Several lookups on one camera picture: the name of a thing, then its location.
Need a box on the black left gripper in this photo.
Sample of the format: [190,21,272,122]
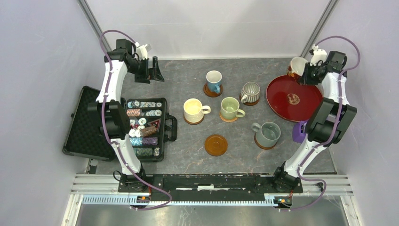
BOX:
[127,56,164,84]

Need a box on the white red mug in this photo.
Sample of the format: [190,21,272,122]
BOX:
[287,56,308,80]

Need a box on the blue patterned mug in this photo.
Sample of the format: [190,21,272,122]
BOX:
[206,70,222,94]

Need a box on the cream mug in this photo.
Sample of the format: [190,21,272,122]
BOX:
[184,98,211,122]

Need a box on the grey ribbed mug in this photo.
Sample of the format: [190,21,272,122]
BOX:
[240,82,261,103]

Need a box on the brown wooden coaster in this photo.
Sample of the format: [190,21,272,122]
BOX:
[183,116,204,125]
[241,99,260,106]
[203,83,223,97]
[204,134,228,156]
[254,134,278,150]

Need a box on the light green mug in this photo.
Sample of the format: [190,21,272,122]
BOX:
[220,97,246,119]

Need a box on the woven light brown coaster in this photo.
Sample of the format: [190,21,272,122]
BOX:
[219,112,238,123]

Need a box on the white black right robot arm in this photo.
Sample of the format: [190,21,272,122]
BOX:
[271,50,357,192]

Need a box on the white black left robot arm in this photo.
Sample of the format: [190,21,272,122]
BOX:
[88,39,165,192]

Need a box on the brown wooden coaster back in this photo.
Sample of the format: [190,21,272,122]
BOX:
[203,83,223,97]

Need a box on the red round tray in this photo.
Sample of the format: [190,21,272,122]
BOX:
[265,75,323,122]

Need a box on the black poker chip case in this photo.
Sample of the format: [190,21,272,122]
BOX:
[125,98,177,162]

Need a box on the black foam-lined case lid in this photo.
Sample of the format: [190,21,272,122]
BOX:
[63,86,130,161]

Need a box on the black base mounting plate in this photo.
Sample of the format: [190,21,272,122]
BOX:
[117,173,303,199]

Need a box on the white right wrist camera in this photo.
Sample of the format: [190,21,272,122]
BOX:
[309,44,327,66]

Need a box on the aluminium frame rail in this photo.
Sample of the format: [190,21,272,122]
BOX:
[70,174,354,207]

